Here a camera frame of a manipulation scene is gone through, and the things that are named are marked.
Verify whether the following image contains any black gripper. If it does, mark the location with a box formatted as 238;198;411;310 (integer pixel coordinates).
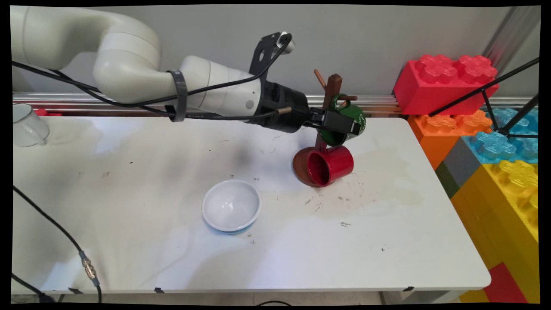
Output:
253;80;361;135

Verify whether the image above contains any green mug with white script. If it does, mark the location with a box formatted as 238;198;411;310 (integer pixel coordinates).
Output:
319;94;367;147

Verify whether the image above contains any brown wooden mug tree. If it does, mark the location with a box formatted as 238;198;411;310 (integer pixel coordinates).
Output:
293;70;359;188

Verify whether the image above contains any red mug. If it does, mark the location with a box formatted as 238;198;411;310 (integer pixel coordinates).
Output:
306;145;355;188

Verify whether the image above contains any big red toy brick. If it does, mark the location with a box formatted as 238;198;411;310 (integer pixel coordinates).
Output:
393;54;500;117

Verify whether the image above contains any big orange toy brick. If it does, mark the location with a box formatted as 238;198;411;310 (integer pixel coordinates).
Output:
407;111;492;171

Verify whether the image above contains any white bowl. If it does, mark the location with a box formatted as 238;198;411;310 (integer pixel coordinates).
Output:
201;180;262;234

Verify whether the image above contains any big dark green toy brick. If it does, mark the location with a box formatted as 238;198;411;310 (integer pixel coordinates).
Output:
435;162;460;199

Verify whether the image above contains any big grey toy brick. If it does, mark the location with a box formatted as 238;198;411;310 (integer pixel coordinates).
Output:
443;138;483;188

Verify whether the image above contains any black tripod stand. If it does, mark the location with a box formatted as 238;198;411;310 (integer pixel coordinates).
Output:
428;58;541;140

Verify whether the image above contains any big blue toy brick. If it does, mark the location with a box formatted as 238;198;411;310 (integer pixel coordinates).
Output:
461;108;539;165

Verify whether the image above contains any big yellow toy brick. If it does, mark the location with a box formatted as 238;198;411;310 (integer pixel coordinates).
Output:
450;160;539;304

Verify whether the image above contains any small red toy brick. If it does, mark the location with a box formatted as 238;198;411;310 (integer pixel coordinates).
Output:
482;263;528;304

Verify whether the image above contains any white translucent mug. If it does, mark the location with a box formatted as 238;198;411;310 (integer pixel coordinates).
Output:
13;103;50;148

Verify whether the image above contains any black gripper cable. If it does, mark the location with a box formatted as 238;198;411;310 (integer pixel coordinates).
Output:
52;69;294;122

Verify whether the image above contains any aluminium rail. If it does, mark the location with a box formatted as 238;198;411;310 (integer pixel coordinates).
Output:
13;92;539;118

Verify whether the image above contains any black camera cable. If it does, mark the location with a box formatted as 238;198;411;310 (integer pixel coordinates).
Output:
12;34;293;108

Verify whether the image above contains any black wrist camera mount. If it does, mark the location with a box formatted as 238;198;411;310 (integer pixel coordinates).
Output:
249;31;297;82

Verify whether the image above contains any grey cable strap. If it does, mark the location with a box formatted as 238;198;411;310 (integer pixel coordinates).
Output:
167;70;189;122

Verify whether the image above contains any aluminium post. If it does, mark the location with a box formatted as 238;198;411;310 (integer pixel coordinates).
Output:
482;6;541;74

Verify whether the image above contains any black cable with metal connector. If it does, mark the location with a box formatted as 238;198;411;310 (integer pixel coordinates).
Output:
13;185;103;303

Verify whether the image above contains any thin black cable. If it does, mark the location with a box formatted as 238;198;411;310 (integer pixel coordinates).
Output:
12;273;55;303

